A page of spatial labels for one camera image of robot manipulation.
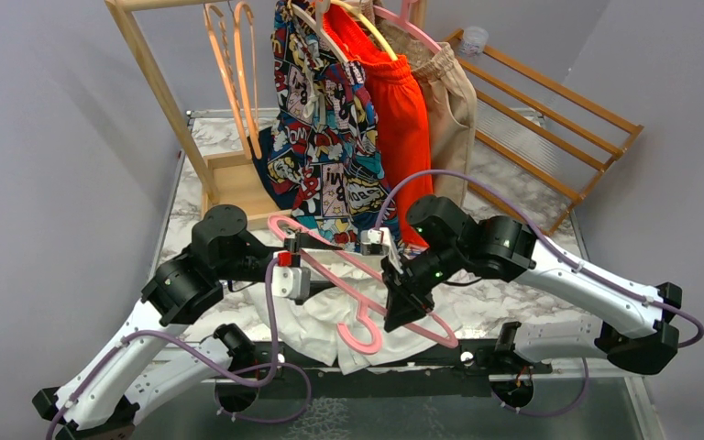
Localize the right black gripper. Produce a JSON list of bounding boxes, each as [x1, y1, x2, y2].
[[380, 242, 465, 331]]

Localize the white shorts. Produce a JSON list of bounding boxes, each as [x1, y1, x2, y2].
[[248, 246, 464, 376]]

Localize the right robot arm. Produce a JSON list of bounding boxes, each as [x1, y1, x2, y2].
[[381, 195, 682, 375]]

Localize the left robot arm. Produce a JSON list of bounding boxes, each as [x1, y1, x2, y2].
[[32, 204, 330, 439]]

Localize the comic print shorts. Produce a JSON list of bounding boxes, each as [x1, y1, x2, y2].
[[259, 1, 391, 251]]

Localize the orange hanger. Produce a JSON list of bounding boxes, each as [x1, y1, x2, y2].
[[233, 1, 263, 159], [203, 3, 254, 160]]

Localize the orange shorts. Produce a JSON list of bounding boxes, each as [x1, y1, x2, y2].
[[312, 0, 439, 250]]

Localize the beige shorts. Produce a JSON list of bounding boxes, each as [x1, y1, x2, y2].
[[375, 16, 477, 174]]

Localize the wooden hanger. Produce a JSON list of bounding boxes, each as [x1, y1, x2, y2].
[[287, 1, 348, 63]]

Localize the pink hanger with beige shorts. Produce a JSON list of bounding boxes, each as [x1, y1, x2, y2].
[[373, 0, 441, 53]]

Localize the yellow hanger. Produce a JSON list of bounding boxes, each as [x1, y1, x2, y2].
[[331, 0, 399, 61]]

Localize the wooden clothes rack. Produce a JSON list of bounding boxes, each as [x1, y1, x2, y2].
[[104, 0, 429, 232]]

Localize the wooden slatted rack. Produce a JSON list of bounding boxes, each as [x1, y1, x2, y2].
[[459, 47, 644, 236]]

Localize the clear plastic cup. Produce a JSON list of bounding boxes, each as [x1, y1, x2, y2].
[[458, 26, 490, 57]]

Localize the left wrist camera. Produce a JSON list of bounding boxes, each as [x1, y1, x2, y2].
[[270, 251, 311, 305]]

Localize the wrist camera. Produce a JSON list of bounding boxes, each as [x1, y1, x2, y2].
[[359, 226, 402, 273], [270, 251, 311, 305]]

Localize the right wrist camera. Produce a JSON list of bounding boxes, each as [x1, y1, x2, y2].
[[359, 226, 402, 273]]

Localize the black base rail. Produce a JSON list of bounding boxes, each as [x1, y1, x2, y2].
[[205, 338, 554, 414]]

